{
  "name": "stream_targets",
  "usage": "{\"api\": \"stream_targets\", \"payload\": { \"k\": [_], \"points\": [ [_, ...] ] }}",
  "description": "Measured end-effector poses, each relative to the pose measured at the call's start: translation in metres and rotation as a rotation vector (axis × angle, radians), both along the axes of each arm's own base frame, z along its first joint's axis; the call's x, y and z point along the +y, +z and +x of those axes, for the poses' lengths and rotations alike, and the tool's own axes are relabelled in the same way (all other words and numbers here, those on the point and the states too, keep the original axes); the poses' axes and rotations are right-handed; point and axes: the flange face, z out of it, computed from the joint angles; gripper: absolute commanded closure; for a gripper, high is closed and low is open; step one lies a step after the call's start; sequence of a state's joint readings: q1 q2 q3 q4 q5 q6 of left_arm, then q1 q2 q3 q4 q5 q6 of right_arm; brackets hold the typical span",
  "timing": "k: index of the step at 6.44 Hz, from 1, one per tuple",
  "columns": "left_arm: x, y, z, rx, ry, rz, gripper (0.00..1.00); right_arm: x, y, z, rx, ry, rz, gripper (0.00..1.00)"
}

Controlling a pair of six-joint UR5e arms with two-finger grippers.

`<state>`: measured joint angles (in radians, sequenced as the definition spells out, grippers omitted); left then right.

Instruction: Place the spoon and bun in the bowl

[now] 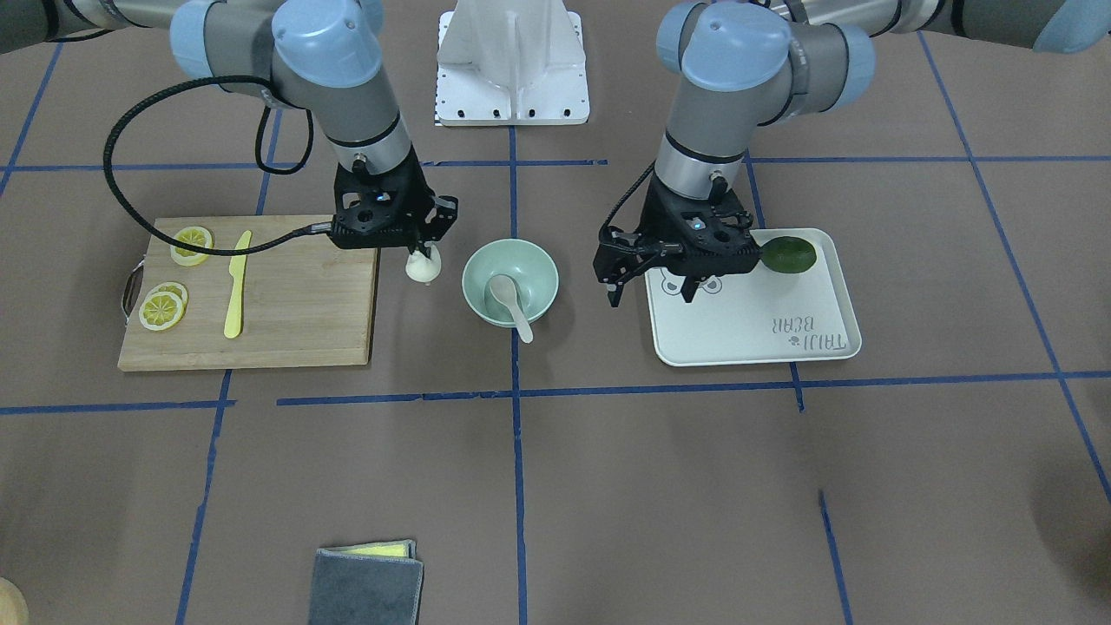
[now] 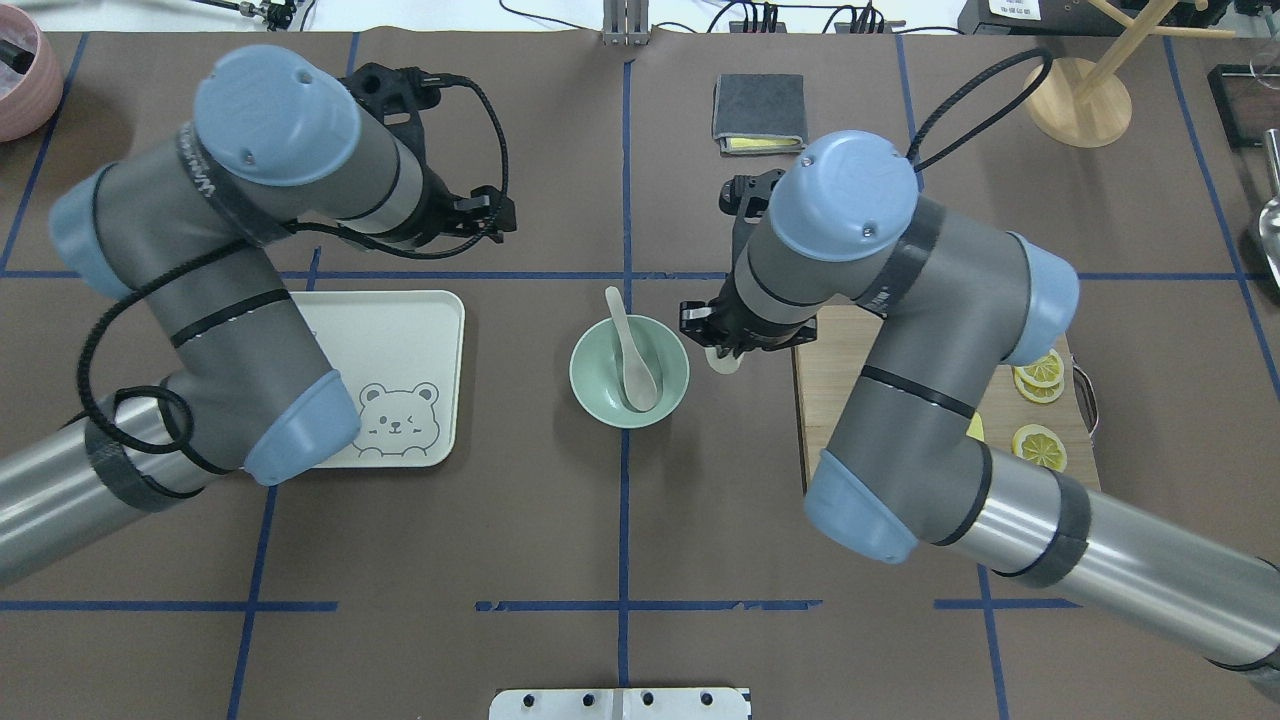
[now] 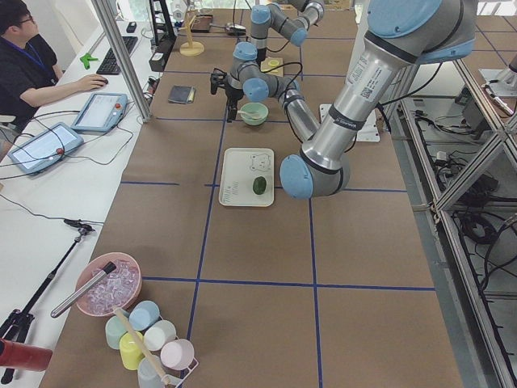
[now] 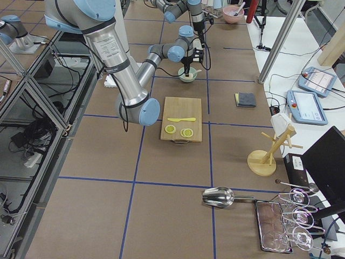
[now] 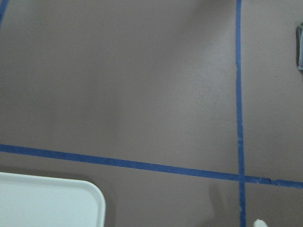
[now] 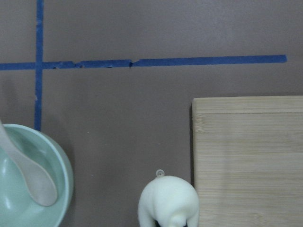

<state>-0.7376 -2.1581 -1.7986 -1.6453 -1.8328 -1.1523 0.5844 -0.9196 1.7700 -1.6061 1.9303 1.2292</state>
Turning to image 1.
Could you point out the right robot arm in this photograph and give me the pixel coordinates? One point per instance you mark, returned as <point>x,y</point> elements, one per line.
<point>322,57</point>

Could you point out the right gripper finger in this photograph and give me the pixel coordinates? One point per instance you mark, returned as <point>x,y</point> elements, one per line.
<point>421,251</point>

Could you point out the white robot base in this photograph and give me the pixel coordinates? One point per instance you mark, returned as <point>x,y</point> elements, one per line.
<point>511,63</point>

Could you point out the lemon slice lower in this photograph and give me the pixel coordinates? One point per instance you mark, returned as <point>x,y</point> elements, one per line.
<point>161,311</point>

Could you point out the green avocado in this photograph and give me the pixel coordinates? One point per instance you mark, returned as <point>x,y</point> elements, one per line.
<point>788,255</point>

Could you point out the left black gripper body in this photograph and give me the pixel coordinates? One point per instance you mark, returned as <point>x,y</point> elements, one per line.
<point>653,211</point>

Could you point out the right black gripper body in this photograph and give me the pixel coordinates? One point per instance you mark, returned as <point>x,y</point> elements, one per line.
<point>442,216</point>

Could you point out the mint green bowl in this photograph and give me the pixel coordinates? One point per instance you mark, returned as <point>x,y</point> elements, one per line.
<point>532,269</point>

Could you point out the metal board handle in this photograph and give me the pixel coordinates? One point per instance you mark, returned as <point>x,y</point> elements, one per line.
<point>131,288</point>

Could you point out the grey sponge cloth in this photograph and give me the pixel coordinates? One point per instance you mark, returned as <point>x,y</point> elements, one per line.
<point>367,583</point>

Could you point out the yellow plastic knife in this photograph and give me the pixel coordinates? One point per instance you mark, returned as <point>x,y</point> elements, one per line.
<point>234,314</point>

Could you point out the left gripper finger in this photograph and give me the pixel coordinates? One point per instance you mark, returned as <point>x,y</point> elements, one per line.
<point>689,288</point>
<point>616,283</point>

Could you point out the white ceramic spoon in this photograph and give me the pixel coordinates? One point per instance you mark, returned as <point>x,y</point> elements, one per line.
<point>504,289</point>

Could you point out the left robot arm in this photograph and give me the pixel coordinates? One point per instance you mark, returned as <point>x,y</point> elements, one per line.
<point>744,65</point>

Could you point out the white bear tray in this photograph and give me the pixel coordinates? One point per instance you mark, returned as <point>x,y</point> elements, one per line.
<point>759,317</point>

